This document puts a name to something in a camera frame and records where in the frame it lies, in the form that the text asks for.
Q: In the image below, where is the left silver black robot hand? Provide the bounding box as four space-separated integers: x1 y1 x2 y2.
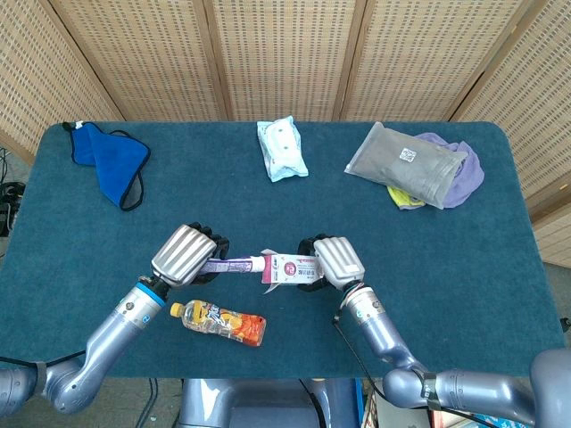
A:
150 221 231 288

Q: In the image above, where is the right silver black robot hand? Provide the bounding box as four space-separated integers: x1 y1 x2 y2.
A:
296 232 367 294

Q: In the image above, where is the white pink toothpaste box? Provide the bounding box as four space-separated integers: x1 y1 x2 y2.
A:
259 248 325 295

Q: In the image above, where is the purple white toothpaste tube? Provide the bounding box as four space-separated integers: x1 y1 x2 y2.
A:
198 254 269 276

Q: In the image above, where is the teal felt table cover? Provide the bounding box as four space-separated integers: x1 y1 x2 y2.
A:
0 120 567 380

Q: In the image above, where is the orange label drink bottle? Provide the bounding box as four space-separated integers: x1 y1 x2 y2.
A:
170 299 268 347

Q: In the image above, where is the yellow-green cloth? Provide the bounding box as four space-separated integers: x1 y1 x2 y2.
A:
386 185 426 211

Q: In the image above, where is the grey translucent zip bag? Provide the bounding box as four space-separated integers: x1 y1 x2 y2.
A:
343 120 469 210

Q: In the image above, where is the blue cloth black trim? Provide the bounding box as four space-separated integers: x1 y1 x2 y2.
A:
62 120 152 212

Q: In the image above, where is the light blue wet wipes pack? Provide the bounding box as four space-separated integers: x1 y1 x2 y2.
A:
256 115 310 183

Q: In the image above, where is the lavender cloth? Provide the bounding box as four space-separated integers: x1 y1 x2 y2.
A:
414 131 485 210

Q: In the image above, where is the grey-blue robot torso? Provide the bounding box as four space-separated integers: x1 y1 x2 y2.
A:
178 378 362 428

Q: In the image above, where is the woven wood screen panel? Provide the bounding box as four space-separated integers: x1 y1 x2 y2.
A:
203 0 365 122
0 0 126 166
332 0 543 122
448 0 571 268
46 0 231 122

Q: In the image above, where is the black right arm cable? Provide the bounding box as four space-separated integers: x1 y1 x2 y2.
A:
332 314 389 400

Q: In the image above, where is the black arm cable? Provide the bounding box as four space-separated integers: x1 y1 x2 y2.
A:
0 350 87 367
332 314 389 400

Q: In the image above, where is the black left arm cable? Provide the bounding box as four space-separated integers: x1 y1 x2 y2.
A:
0 350 87 367

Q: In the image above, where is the black floor cable bundle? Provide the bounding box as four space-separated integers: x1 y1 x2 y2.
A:
0 146 26 237

